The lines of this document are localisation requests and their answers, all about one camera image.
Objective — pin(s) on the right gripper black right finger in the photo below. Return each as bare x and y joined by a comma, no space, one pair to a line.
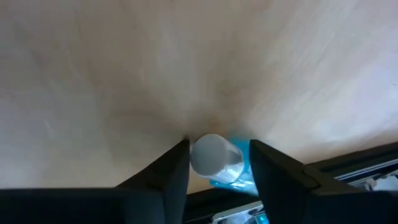
311,202

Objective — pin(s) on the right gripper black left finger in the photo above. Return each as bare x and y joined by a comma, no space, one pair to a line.
124,205

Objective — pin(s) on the teal mouthwash bottle white cap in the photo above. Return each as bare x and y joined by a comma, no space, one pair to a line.
214,155

